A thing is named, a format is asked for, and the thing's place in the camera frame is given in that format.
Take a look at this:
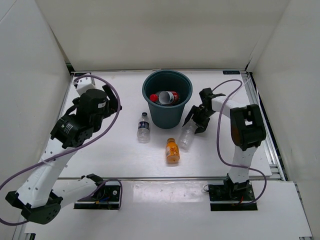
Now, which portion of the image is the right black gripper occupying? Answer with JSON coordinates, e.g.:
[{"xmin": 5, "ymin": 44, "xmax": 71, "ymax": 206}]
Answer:
[{"xmin": 184, "ymin": 105, "xmax": 216, "ymax": 135}]

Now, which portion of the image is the clear unlabelled plastic bottle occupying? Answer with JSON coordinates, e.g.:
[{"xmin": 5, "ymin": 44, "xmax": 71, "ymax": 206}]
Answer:
[{"xmin": 178, "ymin": 120, "xmax": 197, "ymax": 152}]

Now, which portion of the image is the red label plastic bottle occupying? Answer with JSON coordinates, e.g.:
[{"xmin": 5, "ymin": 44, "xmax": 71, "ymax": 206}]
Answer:
[{"xmin": 149, "ymin": 91, "xmax": 179, "ymax": 106}]

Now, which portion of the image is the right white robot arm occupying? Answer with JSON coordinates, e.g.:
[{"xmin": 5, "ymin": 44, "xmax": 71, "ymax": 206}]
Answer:
[{"xmin": 179, "ymin": 88, "xmax": 266, "ymax": 200}]

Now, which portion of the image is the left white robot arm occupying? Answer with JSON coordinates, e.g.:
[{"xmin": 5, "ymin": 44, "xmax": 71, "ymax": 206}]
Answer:
[{"xmin": 1, "ymin": 75, "xmax": 122, "ymax": 225}]

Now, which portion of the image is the dark green plastic bin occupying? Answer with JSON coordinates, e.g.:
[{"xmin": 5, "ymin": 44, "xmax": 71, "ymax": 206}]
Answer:
[{"xmin": 142, "ymin": 70, "xmax": 193, "ymax": 129}]

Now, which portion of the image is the orange juice bottle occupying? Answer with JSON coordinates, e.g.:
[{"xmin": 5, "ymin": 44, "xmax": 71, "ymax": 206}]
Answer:
[{"xmin": 165, "ymin": 138, "xmax": 180, "ymax": 164}]

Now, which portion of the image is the dark label plastic bottle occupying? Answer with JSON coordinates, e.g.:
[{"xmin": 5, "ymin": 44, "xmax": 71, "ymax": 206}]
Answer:
[{"xmin": 136, "ymin": 112, "xmax": 150, "ymax": 144}]

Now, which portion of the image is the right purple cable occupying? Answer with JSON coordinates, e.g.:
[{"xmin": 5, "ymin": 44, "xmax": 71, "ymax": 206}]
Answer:
[{"xmin": 209, "ymin": 79, "xmax": 268, "ymax": 206}]

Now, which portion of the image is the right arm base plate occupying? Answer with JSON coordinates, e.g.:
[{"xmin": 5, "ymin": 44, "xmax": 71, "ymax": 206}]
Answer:
[{"xmin": 203, "ymin": 179, "xmax": 258, "ymax": 212}]

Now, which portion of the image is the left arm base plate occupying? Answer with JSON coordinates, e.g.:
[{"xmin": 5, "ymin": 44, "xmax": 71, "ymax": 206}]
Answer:
[{"xmin": 73, "ymin": 178, "xmax": 123, "ymax": 211}]

